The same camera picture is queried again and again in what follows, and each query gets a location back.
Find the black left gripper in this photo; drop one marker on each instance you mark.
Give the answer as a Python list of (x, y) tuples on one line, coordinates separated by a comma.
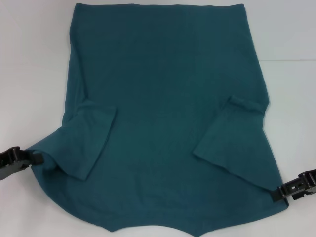
[(10, 163)]

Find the teal blue t-shirt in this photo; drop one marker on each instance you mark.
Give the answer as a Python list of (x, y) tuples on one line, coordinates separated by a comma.
[(160, 111)]

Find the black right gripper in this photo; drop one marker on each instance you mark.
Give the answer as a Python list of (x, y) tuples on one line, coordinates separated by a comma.
[(309, 181)]

